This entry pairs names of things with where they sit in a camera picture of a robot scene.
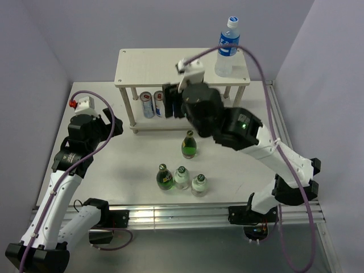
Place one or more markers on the white two-tier shelf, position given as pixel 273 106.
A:
pixel 141 69

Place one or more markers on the aluminium front rail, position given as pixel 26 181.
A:
pixel 189 216

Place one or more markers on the aluminium right side rail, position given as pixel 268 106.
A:
pixel 278 122

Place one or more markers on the silver blue can left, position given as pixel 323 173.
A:
pixel 147 104

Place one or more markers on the green glass bottle rear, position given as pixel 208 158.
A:
pixel 189 145

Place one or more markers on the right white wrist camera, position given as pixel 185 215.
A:
pixel 192 73

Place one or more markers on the clear glass bottle middle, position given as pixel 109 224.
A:
pixel 181 178

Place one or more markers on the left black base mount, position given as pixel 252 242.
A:
pixel 100 234

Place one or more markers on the clear glass bottle right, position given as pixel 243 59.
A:
pixel 199 185

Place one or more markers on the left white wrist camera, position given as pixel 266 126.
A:
pixel 84 105

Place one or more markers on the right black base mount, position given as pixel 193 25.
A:
pixel 255 225

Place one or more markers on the Pocari Sweat bottle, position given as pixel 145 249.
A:
pixel 229 35

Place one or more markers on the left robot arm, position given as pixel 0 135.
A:
pixel 46 245

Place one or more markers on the blue silver Red Bull can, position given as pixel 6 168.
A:
pixel 159 104

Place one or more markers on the green glass bottle front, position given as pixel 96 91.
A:
pixel 164 178

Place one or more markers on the aluminium rail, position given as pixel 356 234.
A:
pixel 278 122
pixel 189 216

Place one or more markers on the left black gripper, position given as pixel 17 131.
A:
pixel 107 128

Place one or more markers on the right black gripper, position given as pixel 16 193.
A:
pixel 171 94

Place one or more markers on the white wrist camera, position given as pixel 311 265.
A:
pixel 192 73
pixel 84 105

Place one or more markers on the green glass bottle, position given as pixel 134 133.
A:
pixel 164 178
pixel 189 145

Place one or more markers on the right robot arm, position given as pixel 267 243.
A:
pixel 241 130

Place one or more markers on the clear glass bottle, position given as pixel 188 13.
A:
pixel 181 178
pixel 199 185

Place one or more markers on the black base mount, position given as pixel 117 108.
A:
pixel 255 225
pixel 100 234

